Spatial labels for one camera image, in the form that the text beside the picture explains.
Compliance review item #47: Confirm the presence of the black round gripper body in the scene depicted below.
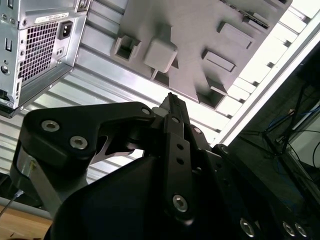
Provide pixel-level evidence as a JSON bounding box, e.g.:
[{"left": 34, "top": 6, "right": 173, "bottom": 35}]
[{"left": 48, "top": 154, "right": 241, "bottom": 240}]

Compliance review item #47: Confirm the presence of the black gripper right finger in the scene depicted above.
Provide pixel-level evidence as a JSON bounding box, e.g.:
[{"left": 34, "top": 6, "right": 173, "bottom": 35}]
[{"left": 176, "top": 95, "right": 313, "bottom": 240}]

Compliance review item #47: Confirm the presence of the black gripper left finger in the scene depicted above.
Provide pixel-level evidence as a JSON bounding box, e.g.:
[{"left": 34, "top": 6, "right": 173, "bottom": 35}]
[{"left": 19, "top": 91, "right": 197, "bottom": 225}]

